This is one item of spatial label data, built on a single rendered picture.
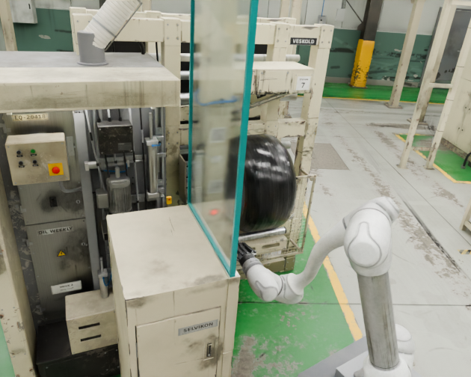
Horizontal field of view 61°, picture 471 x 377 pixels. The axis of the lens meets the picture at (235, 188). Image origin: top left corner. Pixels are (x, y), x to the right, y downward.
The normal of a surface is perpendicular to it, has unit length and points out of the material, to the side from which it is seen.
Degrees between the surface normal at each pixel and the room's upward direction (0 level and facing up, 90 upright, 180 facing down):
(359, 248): 81
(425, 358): 0
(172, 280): 0
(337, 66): 90
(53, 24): 90
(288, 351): 0
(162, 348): 90
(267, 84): 90
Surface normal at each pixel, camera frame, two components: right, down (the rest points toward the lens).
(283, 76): 0.37, 0.44
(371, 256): -0.46, 0.20
